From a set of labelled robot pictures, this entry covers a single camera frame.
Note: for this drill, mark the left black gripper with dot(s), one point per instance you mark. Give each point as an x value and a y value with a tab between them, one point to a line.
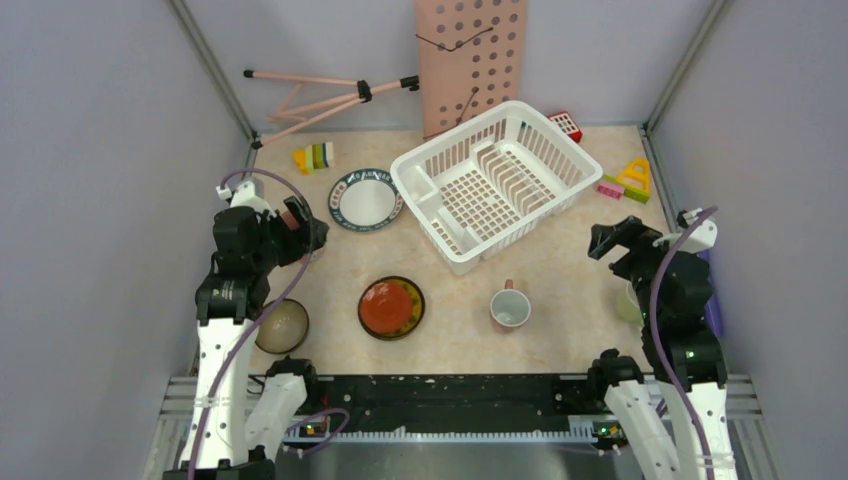
298	239

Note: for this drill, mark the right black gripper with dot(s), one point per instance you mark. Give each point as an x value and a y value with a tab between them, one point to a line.
631	232

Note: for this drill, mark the brown ceramic bowl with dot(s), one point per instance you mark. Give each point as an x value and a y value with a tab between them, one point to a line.
284	329

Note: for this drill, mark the white plate green rim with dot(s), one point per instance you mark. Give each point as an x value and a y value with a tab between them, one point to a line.
364	200

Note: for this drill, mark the white plastic dish rack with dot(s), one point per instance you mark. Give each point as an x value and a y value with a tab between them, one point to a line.
484	185

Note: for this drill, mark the light green mug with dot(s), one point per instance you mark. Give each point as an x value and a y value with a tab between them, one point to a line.
627	306

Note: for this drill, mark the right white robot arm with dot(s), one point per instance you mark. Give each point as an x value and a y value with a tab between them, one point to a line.
672	288

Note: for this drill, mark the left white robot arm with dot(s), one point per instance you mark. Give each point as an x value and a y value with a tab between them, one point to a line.
224	441

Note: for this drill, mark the green toy brick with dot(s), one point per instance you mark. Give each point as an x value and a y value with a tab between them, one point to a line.
631	192

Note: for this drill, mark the pink toy brick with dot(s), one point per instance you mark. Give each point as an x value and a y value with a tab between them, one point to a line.
610	189

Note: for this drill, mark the yellow triangular toy block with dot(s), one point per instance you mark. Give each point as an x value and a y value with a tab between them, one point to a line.
637	175

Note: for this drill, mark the multicolour striped toy block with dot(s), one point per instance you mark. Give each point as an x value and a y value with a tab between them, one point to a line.
314	157

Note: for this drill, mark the purple cylinder toy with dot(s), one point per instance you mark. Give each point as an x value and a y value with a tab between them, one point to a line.
712	313

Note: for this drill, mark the red grid toy block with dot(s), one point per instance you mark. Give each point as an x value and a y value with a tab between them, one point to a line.
564	121

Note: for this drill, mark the salmon mug white interior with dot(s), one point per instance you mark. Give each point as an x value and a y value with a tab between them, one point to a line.
510	308

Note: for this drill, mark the pink perforated board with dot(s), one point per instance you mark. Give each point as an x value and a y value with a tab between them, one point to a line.
470	58

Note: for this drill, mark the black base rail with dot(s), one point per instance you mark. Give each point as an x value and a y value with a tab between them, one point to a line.
455	404

